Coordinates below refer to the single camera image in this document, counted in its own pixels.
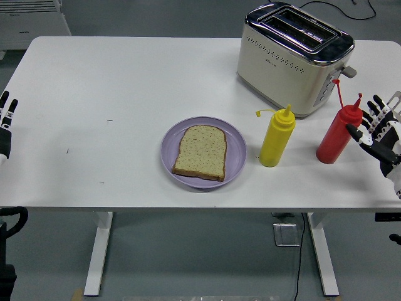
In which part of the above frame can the white table leg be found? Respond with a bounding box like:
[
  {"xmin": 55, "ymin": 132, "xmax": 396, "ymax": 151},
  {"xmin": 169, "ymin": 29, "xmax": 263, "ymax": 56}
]
[
  {"xmin": 306, "ymin": 212, "xmax": 340, "ymax": 297},
  {"xmin": 83, "ymin": 211, "xmax": 115, "ymax": 297}
]

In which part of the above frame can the purple plate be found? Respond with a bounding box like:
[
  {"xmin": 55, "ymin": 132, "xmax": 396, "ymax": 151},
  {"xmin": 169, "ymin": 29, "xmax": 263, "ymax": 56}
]
[{"xmin": 160, "ymin": 116, "xmax": 248, "ymax": 189}]

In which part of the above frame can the black floor cable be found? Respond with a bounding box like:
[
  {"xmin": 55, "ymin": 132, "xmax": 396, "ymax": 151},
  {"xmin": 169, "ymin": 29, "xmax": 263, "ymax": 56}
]
[{"xmin": 292, "ymin": 213, "xmax": 306, "ymax": 301}]

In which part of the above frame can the silver metal rack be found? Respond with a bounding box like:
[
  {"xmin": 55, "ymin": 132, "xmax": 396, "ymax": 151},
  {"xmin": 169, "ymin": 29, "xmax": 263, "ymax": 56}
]
[{"xmin": 387, "ymin": 91, "xmax": 401, "ymax": 111}]

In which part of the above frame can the white floor appliance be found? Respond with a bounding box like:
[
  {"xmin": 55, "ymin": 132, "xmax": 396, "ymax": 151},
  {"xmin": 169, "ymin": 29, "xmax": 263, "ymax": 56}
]
[{"xmin": 0, "ymin": 0, "xmax": 73, "ymax": 60}]

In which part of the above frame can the red squeeze bottle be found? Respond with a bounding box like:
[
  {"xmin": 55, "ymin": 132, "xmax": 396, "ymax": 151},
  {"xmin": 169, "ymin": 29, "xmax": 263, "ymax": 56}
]
[{"xmin": 315, "ymin": 78, "xmax": 364, "ymax": 165}]

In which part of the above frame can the cream and chrome toaster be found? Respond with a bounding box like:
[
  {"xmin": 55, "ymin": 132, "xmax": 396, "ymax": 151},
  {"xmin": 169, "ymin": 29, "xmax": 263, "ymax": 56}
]
[{"xmin": 236, "ymin": 1, "xmax": 358, "ymax": 119}]

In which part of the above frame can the black toaster power cable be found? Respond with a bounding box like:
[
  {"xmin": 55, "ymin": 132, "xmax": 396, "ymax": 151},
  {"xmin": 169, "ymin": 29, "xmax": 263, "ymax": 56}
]
[{"xmin": 299, "ymin": 0, "xmax": 377, "ymax": 21}]

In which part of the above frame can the yellow squeeze bottle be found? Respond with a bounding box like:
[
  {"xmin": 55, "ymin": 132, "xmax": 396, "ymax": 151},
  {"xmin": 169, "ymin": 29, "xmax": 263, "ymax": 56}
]
[{"xmin": 255, "ymin": 103, "xmax": 297, "ymax": 167}]

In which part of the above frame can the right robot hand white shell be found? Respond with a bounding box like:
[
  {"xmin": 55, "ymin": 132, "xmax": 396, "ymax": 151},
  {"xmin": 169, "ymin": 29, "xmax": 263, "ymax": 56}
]
[{"xmin": 345, "ymin": 92, "xmax": 401, "ymax": 201}]

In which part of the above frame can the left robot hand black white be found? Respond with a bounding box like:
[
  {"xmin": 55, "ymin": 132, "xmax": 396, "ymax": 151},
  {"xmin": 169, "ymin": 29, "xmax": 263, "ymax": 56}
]
[{"xmin": 0, "ymin": 90, "xmax": 19, "ymax": 167}]

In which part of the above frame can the black table control panel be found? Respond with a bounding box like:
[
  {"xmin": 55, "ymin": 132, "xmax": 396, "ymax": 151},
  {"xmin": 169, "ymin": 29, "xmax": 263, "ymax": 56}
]
[{"xmin": 374, "ymin": 213, "xmax": 401, "ymax": 222}]

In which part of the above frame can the metal floor socket plate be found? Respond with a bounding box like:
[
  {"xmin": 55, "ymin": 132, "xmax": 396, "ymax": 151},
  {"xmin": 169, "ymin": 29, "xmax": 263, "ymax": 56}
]
[{"xmin": 272, "ymin": 222, "xmax": 301, "ymax": 248}]

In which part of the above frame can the bread slice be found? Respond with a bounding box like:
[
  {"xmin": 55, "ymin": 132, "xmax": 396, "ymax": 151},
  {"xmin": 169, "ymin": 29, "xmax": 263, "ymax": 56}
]
[{"xmin": 171, "ymin": 124, "xmax": 228, "ymax": 182}]

